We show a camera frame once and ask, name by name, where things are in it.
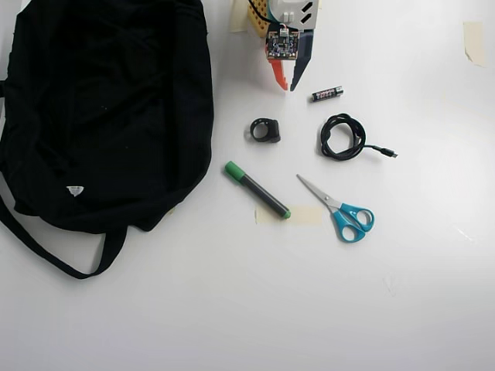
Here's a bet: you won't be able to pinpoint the green capped black marker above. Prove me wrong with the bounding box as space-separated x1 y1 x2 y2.
224 161 292 220

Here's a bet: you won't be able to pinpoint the long beige masking tape strip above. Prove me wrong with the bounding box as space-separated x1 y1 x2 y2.
254 204 324 227

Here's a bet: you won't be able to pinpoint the beige masking tape piece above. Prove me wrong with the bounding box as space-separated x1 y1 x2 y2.
463 21 486 69
230 0 249 33

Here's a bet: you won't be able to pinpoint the camera circuit board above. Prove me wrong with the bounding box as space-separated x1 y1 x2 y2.
265 22 302 63

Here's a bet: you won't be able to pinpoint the black fabric bag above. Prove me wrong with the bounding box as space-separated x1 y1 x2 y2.
0 0 216 281

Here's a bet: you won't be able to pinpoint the blue handled scissors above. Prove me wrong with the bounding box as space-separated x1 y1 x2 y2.
295 173 375 243

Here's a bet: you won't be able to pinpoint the black coiled usb cable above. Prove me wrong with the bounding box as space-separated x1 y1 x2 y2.
319 113 399 162

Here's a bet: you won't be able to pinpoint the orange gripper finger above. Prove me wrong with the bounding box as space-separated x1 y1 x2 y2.
268 60 291 93

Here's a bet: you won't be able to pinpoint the black ring strap clip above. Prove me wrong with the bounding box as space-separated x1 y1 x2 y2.
244 117 282 145

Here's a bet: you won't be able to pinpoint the black aaa battery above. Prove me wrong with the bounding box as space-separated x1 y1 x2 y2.
310 87 345 104

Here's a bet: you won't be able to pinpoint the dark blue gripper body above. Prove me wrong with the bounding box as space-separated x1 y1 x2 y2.
299 29 316 61

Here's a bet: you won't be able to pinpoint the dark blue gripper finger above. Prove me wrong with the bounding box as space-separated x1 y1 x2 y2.
289 53 315 93

